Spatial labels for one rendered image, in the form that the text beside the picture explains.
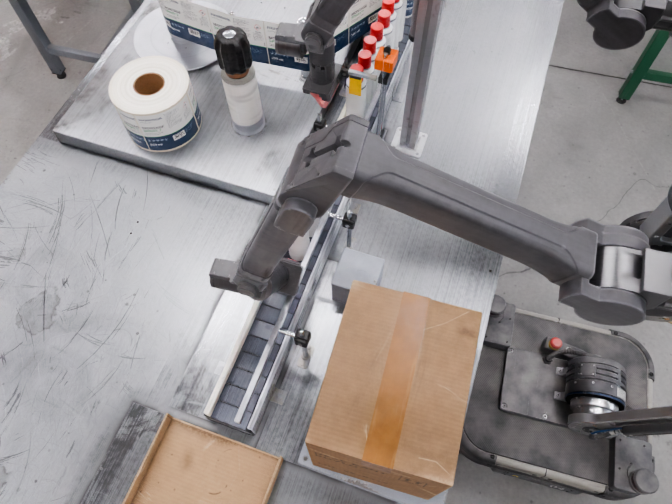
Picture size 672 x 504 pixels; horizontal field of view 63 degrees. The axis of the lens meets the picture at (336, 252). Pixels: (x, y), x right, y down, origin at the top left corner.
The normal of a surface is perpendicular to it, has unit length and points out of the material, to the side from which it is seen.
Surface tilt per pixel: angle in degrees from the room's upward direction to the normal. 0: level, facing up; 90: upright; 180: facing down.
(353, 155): 21
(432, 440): 0
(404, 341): 0
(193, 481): 0
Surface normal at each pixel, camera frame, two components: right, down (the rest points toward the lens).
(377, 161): 0.32, -0.30
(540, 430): -0.01, -0.47
